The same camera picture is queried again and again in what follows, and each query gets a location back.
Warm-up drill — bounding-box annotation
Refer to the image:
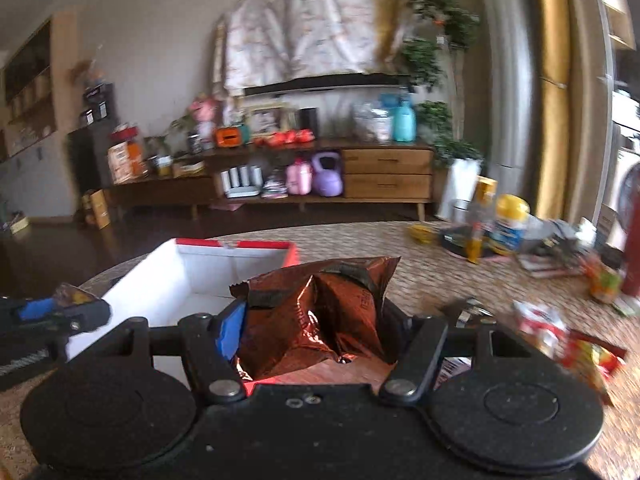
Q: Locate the brown foil snack bag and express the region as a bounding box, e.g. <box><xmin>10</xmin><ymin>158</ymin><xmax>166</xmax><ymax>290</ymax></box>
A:
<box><xmin>230</xmin><ymin>256</ymin><xmax>404</xmax><ymax>380</ymax></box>

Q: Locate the red yellow chip bag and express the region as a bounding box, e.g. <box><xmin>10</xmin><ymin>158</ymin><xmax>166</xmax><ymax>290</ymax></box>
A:
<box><xmin>560</xmin><ymin>330</ymin><xmax>628</xmax><ymax>406</ymax></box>

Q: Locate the black small snack packet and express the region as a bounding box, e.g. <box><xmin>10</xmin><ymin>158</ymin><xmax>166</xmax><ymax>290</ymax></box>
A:
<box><xmin>440</xmin><ymin>297</ymin><xmax>497</xmax><ymax>328</ymax></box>

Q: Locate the red and white cardboard box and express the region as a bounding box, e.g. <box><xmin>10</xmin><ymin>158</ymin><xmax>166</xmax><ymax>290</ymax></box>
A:
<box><xmin>64</xmin><ymin>237</ymin><xmax>302</xmax><ymax>396</ymax></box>

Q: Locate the yellow small snack packet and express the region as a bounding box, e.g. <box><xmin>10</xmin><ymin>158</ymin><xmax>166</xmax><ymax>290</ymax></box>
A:
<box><xmin>408</xmin><ymin>223</ymin><xmax>438</xmax><ymax>244</ymax></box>

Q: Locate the yellow lid supplement bottle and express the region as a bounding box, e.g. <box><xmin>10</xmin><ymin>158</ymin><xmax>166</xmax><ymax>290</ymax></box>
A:
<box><xmin>489</xmin><ymin>194</ymin><xmax>529</xmax><ymax>255</ymax></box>

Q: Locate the yellow tall snack packet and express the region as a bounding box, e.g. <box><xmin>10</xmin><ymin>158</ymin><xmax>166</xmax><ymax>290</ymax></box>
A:
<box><xmin>465</xmin><ymin>177</ymin><xmax>498</xmax><ymax>263</ymax></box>

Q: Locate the white router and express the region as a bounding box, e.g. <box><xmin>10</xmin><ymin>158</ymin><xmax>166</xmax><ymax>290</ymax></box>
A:
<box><xmin>219</xmin><ymin>165</ymin><xmax>264</xmax><ymax>200</ymax></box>

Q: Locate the wooden tv cabinet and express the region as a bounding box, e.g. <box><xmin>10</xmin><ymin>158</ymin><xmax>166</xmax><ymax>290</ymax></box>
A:
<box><xmin>105</xmin><ymin>139</ymin><xmax>434</xmax><ymax>219</ymax></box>

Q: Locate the purple kettlebell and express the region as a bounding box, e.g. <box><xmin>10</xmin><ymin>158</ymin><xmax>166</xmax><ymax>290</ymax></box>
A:
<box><xmin>311</xmin><ymin>152</ymin><xmax>344</xmax><ymax>197</ymax></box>

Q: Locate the pink bag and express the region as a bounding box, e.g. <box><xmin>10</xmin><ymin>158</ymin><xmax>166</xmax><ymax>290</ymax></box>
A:
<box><xmin>285</xmin><ymin>158</ymin><xmax>312</xmax><ymax>196</ymax></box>

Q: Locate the orange label jar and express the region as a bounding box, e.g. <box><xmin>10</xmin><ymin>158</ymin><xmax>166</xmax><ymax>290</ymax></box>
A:
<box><xmin>589</xmin><ymin>258</ymin><xmax>623</xmax><ymax>304</ymax></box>

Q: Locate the orange alarm clock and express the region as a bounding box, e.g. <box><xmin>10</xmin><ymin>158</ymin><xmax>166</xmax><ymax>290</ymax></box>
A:
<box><xmin>215</xmin><ymin>127</ymin><xmax>243</xmax><ymax>148</ymax></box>

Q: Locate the dark red water bottle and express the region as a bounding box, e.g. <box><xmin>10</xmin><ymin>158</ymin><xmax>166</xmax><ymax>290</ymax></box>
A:
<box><xmin>618</xmin><ymin>164</ymin><xmax>640</xmax><ymax>297</ymax></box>

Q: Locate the teal detergent bottle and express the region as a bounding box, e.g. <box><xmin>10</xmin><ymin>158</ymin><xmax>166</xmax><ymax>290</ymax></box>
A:
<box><xmin>393</xmin><ymin>96</ymin><xmax>416</xmax><ymax>143</ymax></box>

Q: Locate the black speaker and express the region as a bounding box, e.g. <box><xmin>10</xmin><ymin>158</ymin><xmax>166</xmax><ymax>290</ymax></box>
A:
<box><xmin>298</xmin><ymin>107</ymin><xmax>320</xmax><ymax>136</ymax></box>

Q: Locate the white planter with plant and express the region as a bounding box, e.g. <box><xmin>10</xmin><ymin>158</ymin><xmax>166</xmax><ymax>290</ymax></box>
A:
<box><xmin>399</xmin><ymin>0</ymin><xmax>483</xmax><ymax>220</ymax></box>

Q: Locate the floral cloth covered tv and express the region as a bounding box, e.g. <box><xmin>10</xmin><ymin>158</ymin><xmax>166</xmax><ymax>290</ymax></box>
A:
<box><xmin>212</xmin><ymin>0</ymin><xmax>411</xmax><ymax>98</ymax></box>

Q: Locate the picture frame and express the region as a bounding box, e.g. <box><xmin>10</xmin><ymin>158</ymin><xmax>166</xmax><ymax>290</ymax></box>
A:
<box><xmin>245</xmin><ymin>103</ymin><xmax>295</xmax><ymax>139</ymax></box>

